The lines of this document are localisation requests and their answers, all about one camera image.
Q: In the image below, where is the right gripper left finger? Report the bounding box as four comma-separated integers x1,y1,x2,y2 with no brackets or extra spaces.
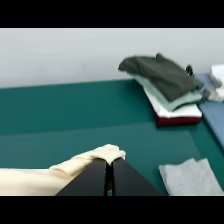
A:
55,158,108,197

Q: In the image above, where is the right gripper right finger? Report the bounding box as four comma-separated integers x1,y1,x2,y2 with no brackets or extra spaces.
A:
111,157,162,197

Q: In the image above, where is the cream garment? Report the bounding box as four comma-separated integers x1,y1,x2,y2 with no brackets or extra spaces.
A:
0,143,127,197

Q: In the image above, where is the light grey garment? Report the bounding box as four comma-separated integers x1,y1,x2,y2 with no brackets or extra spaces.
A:
158,157,224,197

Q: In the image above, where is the dark red garment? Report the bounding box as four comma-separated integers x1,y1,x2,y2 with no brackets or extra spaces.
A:
153,111,203,128

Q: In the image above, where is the white garment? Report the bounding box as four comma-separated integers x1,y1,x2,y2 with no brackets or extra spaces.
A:
143,87,203,119

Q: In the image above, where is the pale green garment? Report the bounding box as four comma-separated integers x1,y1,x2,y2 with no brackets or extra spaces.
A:
133,75,203,112

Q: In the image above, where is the blue garment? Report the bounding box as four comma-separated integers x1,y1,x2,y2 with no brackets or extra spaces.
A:
194,72,224,150

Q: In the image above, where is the dark grey garment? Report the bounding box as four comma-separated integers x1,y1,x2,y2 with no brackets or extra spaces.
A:
117,52,205,103

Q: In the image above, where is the heap of clothes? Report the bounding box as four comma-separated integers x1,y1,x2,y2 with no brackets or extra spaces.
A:
201,63,224,103

